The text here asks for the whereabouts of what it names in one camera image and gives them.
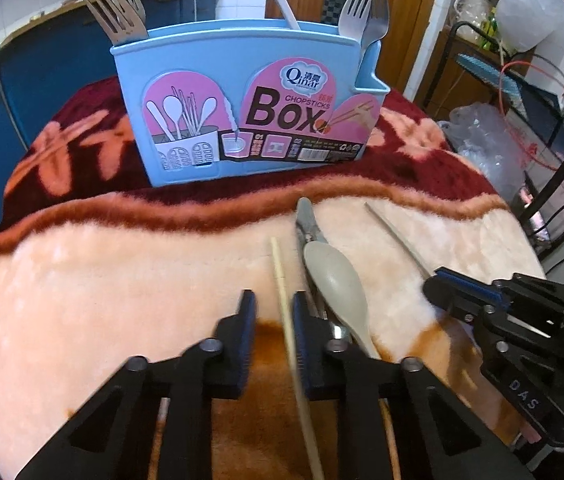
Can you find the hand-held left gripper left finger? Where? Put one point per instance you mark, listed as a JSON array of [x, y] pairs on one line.
[[244, 345]]

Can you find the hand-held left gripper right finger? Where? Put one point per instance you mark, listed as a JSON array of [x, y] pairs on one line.
[[307, 355]]

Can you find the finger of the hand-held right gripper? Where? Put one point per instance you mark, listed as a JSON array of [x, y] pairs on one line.
[[476, 285], [456, 302]]

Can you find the wooden chopstick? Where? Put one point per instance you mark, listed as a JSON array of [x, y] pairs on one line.
[[282, 300]]

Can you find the metal chopstick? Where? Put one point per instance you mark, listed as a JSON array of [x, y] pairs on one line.
[[396, 240]]

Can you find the large steel fork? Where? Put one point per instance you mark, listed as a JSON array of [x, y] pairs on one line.
[[379, 25]]

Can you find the light blue utensil box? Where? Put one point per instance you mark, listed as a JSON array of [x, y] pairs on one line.
[[132, 90]]

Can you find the beige spoon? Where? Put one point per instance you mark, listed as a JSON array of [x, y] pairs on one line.
[[332, 280]]

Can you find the clear plastic bags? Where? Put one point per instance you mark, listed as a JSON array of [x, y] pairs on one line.
[[486, 145]]

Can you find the maroon and peach blanket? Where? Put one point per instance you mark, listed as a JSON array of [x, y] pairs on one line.
[[112, 270]]

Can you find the blue textured mat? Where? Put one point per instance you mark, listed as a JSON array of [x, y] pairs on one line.
[[486, 72]]

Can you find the wooden door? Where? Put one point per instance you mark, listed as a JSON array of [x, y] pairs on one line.
[[411, 10]]

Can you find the white plastic bag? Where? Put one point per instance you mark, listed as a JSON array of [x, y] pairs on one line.
[[536, 5]]

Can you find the white chopstick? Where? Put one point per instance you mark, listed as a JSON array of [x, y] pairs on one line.
[[287, 10]]

